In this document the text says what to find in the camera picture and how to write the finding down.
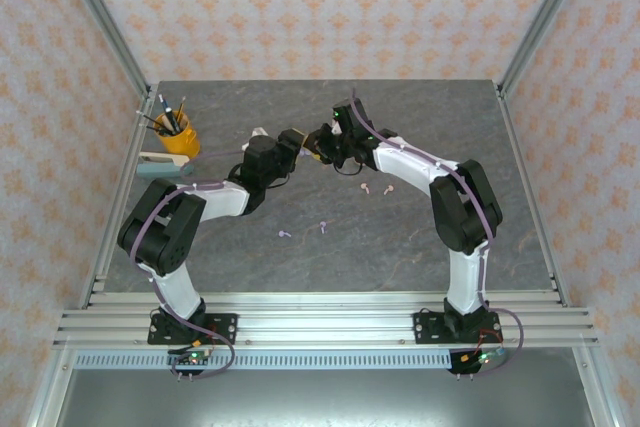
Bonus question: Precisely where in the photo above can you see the orange pen cup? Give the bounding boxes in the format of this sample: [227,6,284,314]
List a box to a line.
[153,111,201,156]

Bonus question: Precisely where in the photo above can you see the black pen with white cap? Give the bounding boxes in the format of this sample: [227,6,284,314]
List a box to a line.
[157,94,177,134]

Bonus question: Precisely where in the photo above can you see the teal and beige stapler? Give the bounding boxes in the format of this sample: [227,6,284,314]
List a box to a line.
[136,150,194,179]

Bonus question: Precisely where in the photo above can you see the grey metal panel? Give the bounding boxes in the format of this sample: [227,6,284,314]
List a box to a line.
[52,369,599,427]

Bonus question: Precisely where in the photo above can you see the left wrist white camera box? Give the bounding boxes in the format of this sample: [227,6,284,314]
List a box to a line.
[241,126,267,151]

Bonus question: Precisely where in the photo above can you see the aluminium table side rail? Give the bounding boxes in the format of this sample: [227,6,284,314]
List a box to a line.
[496,84,571,308]
[77,86,154,309]

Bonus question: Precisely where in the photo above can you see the aluminium table edge rail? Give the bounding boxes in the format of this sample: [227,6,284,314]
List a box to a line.
[88,290,570,309]

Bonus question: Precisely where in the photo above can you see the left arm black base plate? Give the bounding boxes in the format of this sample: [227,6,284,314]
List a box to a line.
[147,313,239,347]

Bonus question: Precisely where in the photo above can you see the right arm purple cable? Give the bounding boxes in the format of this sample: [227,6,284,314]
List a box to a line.
[349,88,526,378]

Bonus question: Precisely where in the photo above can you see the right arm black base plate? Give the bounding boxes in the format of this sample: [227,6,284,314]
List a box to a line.
[412,311,501,347]

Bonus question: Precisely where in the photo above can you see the aluminium frame post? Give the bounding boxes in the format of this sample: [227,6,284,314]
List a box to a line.
[497,0,597,98]
[51,0,152,98]

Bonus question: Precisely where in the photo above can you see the grey slotted cable duct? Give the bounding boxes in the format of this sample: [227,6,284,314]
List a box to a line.
[73,351,454,371]

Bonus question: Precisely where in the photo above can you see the aluminium frame leg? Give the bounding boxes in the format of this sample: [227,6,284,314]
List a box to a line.
[27,346,76,427]
[572,346,617,427]

